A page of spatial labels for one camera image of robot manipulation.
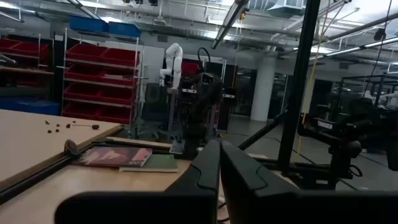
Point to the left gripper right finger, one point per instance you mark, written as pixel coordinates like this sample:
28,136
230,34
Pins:
280,208

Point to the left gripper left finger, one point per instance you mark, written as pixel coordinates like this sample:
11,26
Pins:
192,202

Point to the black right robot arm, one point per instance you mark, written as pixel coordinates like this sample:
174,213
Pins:
342,143

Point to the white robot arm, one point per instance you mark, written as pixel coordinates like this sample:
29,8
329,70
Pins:
174,62

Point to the green spiral notebook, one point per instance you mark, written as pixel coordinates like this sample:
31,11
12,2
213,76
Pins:
158,163

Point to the book with sunset cover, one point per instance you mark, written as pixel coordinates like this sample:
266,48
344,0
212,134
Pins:
115,156

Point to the black robot station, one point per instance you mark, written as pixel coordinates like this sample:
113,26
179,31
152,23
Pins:
199,102

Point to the white round column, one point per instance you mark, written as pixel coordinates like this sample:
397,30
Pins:
262,90

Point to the small black knob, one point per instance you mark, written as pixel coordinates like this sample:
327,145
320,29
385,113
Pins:
95,127

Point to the black clamp lever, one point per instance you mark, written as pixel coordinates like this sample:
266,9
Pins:
72,148

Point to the black hex key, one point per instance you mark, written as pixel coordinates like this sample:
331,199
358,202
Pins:
82,125

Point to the metal rack with red bins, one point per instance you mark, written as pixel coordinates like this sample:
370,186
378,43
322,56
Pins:
99,77
28,49

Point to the blue storage bin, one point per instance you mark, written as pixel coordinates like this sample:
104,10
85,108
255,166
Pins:
88,24
124,30
31,106

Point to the long ceiling light fixture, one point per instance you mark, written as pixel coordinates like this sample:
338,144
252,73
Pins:
230,18

